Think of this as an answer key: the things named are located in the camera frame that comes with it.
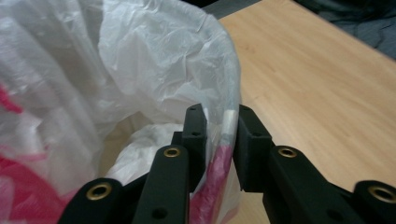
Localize white pink plastic garbage bag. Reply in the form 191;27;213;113
0;0;243;224

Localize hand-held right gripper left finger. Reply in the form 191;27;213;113
172;104;208;192

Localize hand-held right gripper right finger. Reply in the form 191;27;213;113
233;105;276;193

